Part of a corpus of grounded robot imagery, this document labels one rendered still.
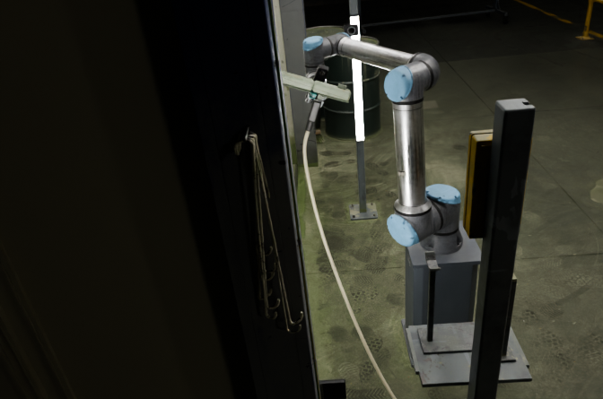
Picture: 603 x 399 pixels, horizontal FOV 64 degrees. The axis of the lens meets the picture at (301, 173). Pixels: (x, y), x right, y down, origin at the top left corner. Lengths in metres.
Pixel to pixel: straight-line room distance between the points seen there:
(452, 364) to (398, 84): 0.93
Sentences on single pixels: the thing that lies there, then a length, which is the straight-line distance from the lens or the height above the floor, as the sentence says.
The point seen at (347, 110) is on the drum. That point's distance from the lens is 4.65.
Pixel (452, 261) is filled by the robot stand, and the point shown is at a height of 0.64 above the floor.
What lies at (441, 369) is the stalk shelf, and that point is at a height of 0.79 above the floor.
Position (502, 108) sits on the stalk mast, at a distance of 1.03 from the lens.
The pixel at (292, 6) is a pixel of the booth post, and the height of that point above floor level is 1.39.
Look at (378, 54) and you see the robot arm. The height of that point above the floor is 1.47.
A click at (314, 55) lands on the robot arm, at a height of 1.45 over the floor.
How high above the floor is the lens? 2.01
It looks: 28 degrees down
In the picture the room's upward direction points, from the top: 6 degrees counter-clockwise
